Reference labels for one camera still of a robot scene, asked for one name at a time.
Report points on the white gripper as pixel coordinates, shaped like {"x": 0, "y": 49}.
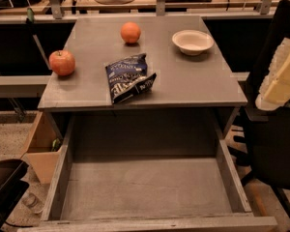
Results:
{"x": 282, "y": 77}

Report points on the orange fruit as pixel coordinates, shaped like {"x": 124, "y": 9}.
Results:
{"x": 130, "y": 32}

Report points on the open grey drawer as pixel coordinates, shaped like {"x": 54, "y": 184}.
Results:
{"x": 156, "y": 173}

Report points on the black chair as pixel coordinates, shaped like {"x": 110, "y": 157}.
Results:
{"x": 267, "y": 133}

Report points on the white bowl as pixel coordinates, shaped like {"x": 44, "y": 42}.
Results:
{"x": 192, "y": 42}

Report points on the blue chip bag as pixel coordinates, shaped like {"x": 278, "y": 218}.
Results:
{"x": 128, "y": 77}

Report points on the red apple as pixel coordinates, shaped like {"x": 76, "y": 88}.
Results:
{"x": 62, "y": 62}

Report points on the wooden box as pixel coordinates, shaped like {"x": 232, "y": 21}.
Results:
{"x": 38, "y": 148}

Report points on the black object lower left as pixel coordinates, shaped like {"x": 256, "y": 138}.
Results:
{"x": 11, "y": 185}

